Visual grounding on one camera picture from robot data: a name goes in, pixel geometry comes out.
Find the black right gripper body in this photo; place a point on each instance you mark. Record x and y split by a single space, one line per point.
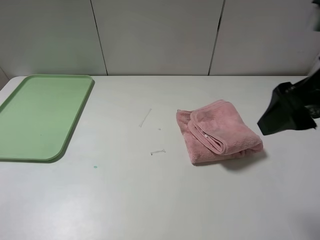
292 107

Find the pink fleece towel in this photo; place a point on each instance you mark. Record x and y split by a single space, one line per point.
216 132

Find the green plastic tray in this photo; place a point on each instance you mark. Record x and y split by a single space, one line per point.
38 118

